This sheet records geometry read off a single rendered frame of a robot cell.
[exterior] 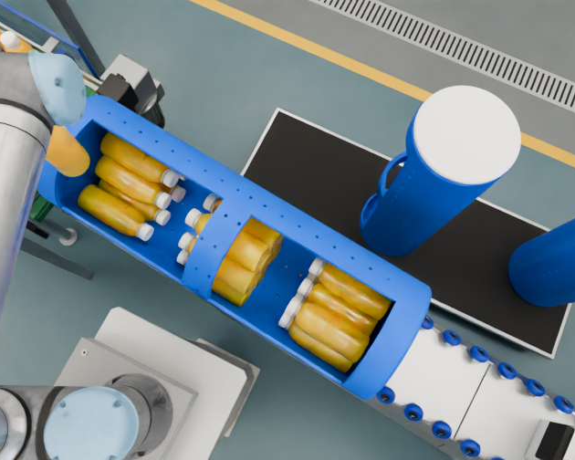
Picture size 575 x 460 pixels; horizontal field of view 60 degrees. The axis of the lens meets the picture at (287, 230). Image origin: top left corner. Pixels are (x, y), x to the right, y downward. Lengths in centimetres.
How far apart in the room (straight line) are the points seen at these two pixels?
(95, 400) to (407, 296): 60
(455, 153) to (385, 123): 121
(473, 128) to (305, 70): 138
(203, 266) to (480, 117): 82
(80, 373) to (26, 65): 64
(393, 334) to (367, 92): 177
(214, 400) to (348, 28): 214
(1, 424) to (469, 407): 101
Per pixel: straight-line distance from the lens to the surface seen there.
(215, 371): 107
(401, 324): 101
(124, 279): 234
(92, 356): 105
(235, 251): 107
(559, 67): 300
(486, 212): 234
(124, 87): 147
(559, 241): 197
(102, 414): 81
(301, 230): 103
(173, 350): 108
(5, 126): 55
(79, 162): 107
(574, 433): 130
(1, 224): 51
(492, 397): 139
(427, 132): 136
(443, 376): 135
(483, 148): 139
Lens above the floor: 221
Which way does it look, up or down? 75 degrees down
